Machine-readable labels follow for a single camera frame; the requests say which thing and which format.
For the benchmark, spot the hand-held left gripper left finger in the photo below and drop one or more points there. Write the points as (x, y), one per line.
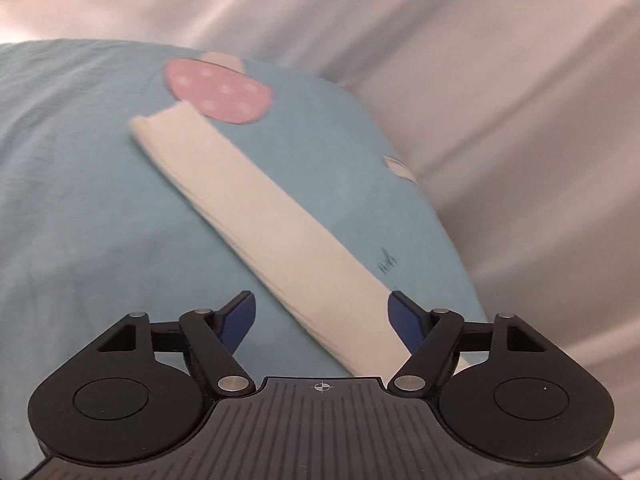
(239, 319)

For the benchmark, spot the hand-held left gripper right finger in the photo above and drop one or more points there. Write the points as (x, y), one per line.
(404, 321)

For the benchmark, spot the white sock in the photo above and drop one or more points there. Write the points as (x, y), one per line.
(280, 210)

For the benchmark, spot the light blue mushroom print blanket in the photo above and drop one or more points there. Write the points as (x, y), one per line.
(85, 200)

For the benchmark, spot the pale pink curtain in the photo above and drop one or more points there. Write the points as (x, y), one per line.
(465, 45)

